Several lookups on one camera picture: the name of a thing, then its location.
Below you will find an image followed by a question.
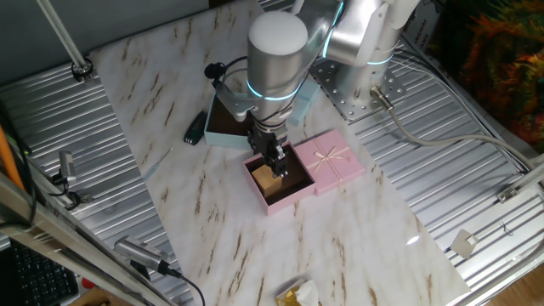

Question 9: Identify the black keyboard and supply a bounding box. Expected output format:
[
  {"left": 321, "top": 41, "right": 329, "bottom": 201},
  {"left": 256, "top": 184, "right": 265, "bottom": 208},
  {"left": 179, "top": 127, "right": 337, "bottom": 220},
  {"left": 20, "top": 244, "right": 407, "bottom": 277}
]
[{"left": 8, "top": 240, "right": 80, "bottom": 306}]

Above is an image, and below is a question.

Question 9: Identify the orange pole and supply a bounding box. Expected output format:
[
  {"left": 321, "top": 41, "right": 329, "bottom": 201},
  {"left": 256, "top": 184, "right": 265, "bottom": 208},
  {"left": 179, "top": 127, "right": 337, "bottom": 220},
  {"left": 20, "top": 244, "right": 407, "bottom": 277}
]
[{"left": 0, "top": 125, "right": 26, "bottom": 190}]

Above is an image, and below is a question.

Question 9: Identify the small grey camera on mount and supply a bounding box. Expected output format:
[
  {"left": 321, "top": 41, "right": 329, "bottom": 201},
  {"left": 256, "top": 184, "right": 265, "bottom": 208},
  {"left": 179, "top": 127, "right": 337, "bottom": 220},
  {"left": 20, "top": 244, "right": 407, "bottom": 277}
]
[{"left": 58, "top": 150, "right": 78, "bottom": 186}]

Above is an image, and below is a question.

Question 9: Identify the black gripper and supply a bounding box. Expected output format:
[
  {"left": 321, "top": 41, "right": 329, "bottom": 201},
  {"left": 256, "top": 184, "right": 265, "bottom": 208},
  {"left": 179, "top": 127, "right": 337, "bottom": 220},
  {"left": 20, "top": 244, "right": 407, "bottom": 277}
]
[{"left": 247, "top": 122, "right": 291, "bottom": 179}]

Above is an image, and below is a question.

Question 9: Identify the white paper tag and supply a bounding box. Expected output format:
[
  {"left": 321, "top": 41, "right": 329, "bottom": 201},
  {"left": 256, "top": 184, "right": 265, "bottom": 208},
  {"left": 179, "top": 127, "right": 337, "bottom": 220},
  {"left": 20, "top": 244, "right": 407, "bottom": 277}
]
[{"left": 449, "top": 229, "right": 480, "bottom": 260}]

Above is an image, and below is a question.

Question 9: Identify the aluminium frame bar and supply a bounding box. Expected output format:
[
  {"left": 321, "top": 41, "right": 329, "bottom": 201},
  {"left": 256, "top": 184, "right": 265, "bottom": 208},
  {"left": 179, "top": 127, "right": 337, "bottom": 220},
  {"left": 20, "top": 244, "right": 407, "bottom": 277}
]
[{"left": 0, "top": 172, "right": 171, "bottom": 306}]

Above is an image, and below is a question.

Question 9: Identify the open pink gift box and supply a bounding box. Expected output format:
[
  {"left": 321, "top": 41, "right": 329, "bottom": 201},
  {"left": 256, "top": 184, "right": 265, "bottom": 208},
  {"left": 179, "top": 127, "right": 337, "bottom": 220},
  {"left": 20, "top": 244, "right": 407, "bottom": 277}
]
[{"left": 242, "top": 140, "right": 318, "bottom": 217}]

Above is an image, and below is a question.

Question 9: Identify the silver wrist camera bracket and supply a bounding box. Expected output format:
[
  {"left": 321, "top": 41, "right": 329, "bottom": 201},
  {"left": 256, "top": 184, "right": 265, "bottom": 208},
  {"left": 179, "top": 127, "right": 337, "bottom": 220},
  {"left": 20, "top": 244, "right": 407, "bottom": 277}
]
[{"left": 215, "top": 80, "right": 258, "bottom": 123}]

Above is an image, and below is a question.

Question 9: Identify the open light blue gift box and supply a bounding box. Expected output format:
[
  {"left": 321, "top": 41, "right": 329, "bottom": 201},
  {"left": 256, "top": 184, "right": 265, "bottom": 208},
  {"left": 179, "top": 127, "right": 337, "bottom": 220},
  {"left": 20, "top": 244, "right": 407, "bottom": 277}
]
[{"left": 204, "top": 93, "right": 256, "bottom": 150}]

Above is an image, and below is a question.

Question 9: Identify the ribbed silver camera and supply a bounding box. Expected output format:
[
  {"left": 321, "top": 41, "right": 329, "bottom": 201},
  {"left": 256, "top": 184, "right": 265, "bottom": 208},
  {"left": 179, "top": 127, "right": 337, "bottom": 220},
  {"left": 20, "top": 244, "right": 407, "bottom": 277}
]
[{"left": 113, "top": 235, "right": 171, "bottom": 275}]

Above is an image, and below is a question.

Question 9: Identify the aluminium pole with clamp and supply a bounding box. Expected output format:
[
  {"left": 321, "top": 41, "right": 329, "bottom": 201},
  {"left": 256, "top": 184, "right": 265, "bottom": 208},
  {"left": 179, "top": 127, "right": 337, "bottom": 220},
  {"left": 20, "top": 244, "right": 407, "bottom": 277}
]
[{"left": 36, "top": 0, "right": 94, "bottom": 84}]

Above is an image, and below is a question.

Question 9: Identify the light blue lid with ribbon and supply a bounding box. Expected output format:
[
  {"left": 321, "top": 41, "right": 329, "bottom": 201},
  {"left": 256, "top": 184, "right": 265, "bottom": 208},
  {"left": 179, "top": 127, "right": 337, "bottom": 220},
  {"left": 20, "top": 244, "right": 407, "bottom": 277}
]
[{"left": 286, "top": 76, "right": 322, "bottom": 127}]

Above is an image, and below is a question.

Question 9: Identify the white printed board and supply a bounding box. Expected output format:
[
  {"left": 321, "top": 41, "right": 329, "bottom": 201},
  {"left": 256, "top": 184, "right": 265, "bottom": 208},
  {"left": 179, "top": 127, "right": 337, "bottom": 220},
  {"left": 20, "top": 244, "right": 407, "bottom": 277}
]
[{"left": 401, "top": 2, "right": 445, "bottom": 52}]

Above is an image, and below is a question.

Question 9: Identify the clear plastic pipette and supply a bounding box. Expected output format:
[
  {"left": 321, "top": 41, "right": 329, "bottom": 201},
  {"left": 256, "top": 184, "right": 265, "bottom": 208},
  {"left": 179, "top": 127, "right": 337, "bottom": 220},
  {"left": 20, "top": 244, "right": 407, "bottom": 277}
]
[{"left": 142, "top": 146, "right": 175, "bottom": 182}]

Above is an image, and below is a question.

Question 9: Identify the black folding hex key set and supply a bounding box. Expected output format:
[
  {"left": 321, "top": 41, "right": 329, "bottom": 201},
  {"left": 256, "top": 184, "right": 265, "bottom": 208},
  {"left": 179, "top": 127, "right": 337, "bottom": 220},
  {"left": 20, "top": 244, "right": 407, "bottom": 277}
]
[{"left": 183, "top": 110, "right": 209, "bottom": 146}]

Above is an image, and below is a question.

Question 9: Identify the thick grey base cable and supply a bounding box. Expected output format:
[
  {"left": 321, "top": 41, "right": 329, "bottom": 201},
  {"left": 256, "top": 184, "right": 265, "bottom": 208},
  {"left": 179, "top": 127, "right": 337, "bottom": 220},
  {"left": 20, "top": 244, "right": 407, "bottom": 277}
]
[{"left": 369, "top": 84, "right": 537, "bottom": 169}]

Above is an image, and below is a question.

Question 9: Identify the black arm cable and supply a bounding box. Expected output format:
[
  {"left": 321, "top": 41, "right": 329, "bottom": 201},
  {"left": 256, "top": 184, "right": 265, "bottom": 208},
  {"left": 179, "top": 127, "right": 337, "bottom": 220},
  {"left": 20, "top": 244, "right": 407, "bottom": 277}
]
[{"left": 212, "top": 54, "right": 307, "bottom": 124}]

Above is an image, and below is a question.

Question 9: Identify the aluminium bar with bracket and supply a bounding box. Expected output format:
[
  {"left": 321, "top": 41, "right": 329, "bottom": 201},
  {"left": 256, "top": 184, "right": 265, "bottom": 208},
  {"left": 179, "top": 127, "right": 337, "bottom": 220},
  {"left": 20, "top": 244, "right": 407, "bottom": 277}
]
[{"left": 496, "top": 155, "right": 544, "bottom": 204}]

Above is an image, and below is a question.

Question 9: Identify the wooden cube block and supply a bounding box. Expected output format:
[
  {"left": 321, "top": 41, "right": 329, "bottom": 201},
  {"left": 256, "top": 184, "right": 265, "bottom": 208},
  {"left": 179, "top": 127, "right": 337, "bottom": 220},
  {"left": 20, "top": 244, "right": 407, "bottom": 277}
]
[{"left": 251, "top": 163, "right": 284, "bottom": 198}]

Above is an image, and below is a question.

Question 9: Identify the colourful patterned cloth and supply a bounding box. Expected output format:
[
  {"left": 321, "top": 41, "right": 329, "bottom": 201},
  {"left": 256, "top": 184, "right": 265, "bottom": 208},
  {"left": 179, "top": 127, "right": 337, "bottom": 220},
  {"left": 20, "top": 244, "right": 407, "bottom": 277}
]
[{"left": 427, "top": 0, "right": 544, "bottom": 154}]

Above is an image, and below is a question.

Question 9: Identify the gold pack with white tissue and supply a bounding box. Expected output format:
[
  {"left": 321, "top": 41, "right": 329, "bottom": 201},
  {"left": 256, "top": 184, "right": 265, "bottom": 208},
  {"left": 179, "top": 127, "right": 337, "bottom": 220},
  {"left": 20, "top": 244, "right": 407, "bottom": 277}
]
[{"left": 275, "top": 279, "right": 320, "bottom": 306}]

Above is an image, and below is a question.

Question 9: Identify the wooden box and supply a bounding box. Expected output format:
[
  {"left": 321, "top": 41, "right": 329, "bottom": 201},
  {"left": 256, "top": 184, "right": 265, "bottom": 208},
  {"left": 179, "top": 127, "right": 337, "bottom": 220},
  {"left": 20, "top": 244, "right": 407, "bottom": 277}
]
[{"left": 70, "top": 286, "right": 124, "bottom": 306}]

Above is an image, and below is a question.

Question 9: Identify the pink box lid with ribbon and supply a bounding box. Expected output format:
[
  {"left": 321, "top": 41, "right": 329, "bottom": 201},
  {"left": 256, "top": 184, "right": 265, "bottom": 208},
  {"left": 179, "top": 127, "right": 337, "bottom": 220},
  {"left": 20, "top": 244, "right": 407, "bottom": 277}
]
[{"left": 293, "top": 128, "right": 366, "bottom": 197}]

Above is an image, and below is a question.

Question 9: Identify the black camera cable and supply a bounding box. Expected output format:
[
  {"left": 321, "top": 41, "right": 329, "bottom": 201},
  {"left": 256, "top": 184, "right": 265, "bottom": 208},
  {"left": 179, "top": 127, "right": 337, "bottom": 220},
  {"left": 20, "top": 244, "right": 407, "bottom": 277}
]
[{"left": 167, "top": 266, "right": 207, "bottom": 306}]

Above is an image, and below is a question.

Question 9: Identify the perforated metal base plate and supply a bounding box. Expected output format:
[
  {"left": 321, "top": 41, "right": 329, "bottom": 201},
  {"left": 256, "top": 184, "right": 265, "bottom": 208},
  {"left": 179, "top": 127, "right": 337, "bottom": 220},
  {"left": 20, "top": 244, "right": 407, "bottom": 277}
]
[{"left": 309, "top": 57, "right": 407, "bottom": 122}]

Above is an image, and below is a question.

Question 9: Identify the marble pattern table mat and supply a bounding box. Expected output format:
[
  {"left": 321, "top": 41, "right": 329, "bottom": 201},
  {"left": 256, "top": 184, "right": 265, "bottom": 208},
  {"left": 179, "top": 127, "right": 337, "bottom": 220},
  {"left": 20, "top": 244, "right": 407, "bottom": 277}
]
[{"left": 88, "top": 0, "right": 472, "bottom": 306}]

